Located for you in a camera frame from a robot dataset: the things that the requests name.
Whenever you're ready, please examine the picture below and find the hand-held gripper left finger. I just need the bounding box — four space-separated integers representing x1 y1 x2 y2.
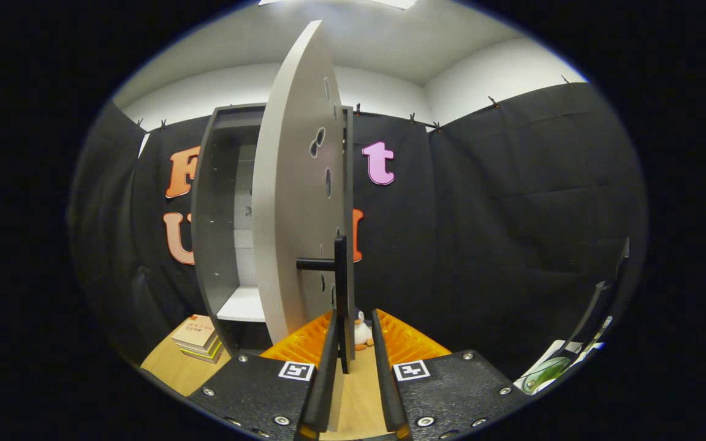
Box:
186 309 340 441

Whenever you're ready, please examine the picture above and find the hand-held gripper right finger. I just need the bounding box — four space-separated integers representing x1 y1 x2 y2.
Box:
371 308 531 441

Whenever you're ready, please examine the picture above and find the black door handle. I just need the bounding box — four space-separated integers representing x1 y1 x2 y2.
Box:
296 235 354 374

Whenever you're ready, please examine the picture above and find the beige shoe cabinet door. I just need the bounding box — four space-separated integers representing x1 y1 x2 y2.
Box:
252 20 355 432

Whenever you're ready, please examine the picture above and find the grey shoe cabinet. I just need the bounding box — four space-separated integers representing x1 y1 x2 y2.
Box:
191 103 355 357

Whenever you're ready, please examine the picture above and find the penguin plush toy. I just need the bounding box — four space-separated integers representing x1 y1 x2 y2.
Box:
353 308 375 352

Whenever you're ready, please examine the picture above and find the stack of books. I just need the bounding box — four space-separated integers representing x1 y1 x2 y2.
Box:
171 314 225 364

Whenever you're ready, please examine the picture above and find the black backdrop cloth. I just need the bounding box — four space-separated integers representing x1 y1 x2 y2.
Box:
68 81 648 382

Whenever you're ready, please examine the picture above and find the black metal stand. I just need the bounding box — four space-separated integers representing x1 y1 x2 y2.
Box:
574 239 631 363

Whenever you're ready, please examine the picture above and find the wide ceiling light panel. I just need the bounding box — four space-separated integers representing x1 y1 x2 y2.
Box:
258 0 418 10

